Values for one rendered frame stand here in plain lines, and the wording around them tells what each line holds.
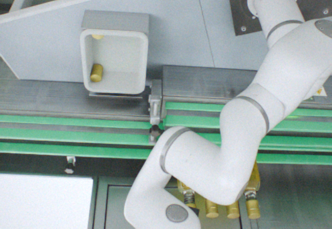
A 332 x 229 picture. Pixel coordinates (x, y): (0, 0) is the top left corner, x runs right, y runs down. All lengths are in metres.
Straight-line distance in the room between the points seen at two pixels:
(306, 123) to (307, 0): 0.34
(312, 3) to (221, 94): 0.34
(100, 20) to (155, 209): 0.54
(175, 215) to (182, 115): 0.46
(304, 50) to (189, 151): 0.25
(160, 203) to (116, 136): 0.48
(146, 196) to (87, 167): 0.65
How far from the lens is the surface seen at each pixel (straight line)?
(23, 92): 1.20
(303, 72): 0.63
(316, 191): 1.38
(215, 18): 1.04
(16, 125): 1.15
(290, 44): 0.65
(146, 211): 0.63
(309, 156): 1.28
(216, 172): 0.58
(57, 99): 1.16
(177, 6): 1.00
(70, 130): 1.11
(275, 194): 1.31
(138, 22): 0.98
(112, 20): 0.98
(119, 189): 1.18
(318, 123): 1.14
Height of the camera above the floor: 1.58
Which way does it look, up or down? 41 degrees down
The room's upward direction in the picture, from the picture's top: 179 degrees clockwise
